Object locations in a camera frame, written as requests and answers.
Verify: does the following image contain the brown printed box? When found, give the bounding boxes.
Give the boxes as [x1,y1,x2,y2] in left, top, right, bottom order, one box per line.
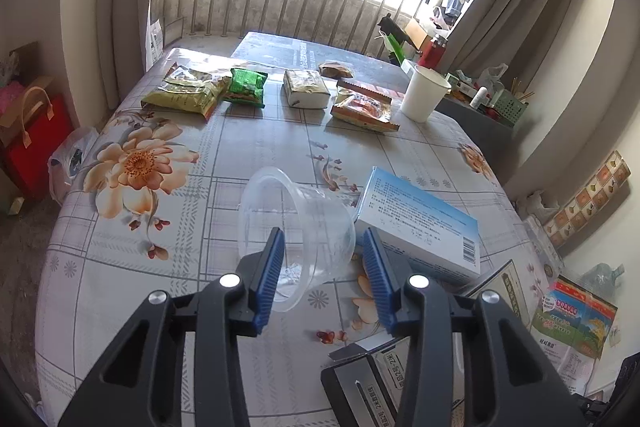
[455,259,531,333]

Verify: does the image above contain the green plastic basket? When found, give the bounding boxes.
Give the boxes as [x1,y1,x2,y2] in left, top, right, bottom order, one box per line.
[492,89,528,128]

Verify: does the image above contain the green white small box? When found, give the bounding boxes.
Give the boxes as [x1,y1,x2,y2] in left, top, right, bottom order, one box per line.
[447,72,476,95]

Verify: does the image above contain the large water jug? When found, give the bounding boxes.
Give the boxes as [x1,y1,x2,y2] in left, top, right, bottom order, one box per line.
[580,263,626,293]

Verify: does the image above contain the pink bag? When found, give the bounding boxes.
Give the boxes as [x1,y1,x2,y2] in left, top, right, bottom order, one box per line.
[0,84,26,112]

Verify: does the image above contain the small brown snack packet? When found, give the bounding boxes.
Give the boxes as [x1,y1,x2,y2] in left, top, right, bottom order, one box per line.
[320,61,353,80]

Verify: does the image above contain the grey curtain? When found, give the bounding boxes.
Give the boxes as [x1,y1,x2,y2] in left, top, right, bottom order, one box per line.
[67,0,171,112]
[450,0,621,188]

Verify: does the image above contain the crumpled white plastic bag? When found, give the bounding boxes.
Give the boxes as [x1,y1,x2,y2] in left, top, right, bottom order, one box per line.
[475,63,508,90]

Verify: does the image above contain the orange snack packet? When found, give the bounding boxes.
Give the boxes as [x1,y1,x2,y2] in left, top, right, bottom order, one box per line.
[330,89,401,134]

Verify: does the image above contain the white paper cup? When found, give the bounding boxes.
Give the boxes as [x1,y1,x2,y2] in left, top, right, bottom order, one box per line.
[400,66,452,124]

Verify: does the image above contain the yellow green snack packet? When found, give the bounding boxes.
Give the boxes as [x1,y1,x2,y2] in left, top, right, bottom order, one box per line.
[141,64,232,122]

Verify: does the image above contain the dark red serrated packet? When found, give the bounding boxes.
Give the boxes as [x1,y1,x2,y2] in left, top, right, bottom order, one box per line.
[336,78,406,100]

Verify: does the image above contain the clear plastic container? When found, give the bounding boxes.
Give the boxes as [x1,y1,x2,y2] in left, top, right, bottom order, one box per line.
[237,166,357,313]

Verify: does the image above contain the black device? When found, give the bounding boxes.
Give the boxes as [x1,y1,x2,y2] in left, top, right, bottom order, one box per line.
[377,13,408,45]

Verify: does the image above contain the black box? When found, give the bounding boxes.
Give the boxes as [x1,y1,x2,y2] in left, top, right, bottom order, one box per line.
[320,337,426,427]

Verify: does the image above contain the beige wrapped packet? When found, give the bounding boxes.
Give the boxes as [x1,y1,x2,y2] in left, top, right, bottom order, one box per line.
[282,68,332,109]

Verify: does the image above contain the colourful printed sack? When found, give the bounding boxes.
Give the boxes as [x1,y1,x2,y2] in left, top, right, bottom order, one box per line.
[530,274,618,360]

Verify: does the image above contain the brown cardboard box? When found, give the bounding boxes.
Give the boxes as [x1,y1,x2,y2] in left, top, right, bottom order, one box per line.
[7,42,41,78]

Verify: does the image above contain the grey cabinet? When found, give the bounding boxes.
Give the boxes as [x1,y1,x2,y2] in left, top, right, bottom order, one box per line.
[435,94,516,142]

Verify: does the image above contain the metal window railing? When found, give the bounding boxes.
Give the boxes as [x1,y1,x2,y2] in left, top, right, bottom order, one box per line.
[150,0,426,52]

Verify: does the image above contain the blue white cardboard box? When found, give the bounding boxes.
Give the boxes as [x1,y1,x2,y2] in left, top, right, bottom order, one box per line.
[352,166,482,285]

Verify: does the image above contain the red thermos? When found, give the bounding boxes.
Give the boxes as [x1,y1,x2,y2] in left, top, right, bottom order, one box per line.
[419,34,448,70]

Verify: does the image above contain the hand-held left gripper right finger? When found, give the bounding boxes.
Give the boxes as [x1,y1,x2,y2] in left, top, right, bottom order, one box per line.
[361,227,586,427]

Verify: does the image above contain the red gift bag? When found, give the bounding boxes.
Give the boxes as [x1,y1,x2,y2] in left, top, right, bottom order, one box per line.
[2,87,76,202]

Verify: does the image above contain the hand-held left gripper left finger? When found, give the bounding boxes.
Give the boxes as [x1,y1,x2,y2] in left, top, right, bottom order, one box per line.
[57,227,287,427]

